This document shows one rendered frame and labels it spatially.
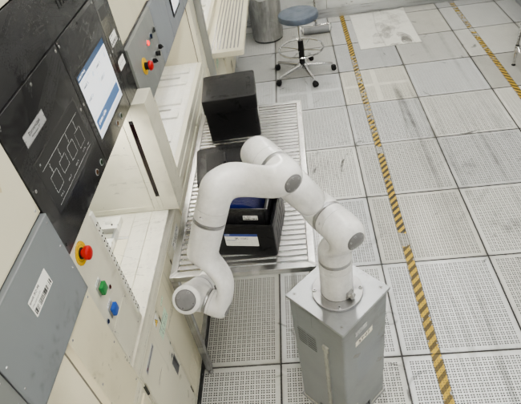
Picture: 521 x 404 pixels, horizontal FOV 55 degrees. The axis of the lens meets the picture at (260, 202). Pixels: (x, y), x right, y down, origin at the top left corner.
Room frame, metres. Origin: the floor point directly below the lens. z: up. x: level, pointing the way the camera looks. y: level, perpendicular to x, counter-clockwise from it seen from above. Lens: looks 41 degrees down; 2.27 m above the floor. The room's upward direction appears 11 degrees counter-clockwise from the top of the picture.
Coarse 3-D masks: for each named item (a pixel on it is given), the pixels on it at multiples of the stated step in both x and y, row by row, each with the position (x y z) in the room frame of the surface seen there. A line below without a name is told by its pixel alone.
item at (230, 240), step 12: (276, 204) 1.52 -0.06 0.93; (276, 216) 1.47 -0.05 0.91; (228, 228) 1.45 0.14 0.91; (240, 228) 1.44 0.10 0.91; (252, 228) 1.42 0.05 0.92; (264, 228) 1.41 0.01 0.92; (276, 228) 1.45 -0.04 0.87; (228, 240) 1.45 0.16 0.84; (240, 240) 1.44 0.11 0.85; (252, 240) 1.43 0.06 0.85; (264, 240) 1.41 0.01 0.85; (276, 240) 1.42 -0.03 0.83; (228, 252) 1.46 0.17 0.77; (240, 252) 1.44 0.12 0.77; (252, 252) 1.43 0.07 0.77; (264, 252) 1.42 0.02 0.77; (276, 252) 1.40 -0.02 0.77
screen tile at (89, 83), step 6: (90, 72) 1.46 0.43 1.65; (90, 78) 1.44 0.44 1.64; (96, 78) 1.49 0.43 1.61; (84, 84) 1.39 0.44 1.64; (90, 84) 1.43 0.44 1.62; (96, 84) 1.47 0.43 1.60; (84, 90) 1.38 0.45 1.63; (90, 90) 1.41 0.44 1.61; (102, 90) 1.49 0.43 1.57; (96, 96) 1.44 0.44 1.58; (102, 96) 1.48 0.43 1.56; (96, 102) 1.42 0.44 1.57; (102, 102) 1.46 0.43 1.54; (96, 108) 1.41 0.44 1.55; (96, 114) 1.39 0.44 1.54
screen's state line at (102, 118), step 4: (116, 84) 1.62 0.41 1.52; (112, 88) 1.58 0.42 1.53; (116, 88) 1.61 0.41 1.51; (112, 92) 1.56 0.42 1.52; (116, 92) 1.60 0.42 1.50; (112, 96) 1.55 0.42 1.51; (108, 100) 1.51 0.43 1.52; (112, 100) 1.54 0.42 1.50; (108, 104) 1.50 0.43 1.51; (104, 108) 1.46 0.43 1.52; (108, 108) 1.49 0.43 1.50; (104, 112) 1.45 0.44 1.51; (108, 112) 1.48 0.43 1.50; (100, 116) 1.41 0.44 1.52; (104, 116) 1.44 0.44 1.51; (100, 120) 1.40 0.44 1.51; (104, 120) 1.43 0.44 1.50; (100, 124) 1.39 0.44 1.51; (100, 128) 1.38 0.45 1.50
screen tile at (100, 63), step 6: (102, 54) 1.60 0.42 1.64; (96, 60) 1.54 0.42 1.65; (102, 60) 1.58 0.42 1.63; (108, 60) 1.63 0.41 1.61; (96, 66) 1.52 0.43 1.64; (102, 66) 1.56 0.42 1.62; (108, 66) 1.61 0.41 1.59; (108, 72) 1.59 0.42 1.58; (108, 78) 1.58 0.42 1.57; (114, 78) 1.62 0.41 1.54; (102, 84) 1.51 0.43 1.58; (108, 84) 1.56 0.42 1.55; (108, 90) 1.54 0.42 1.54
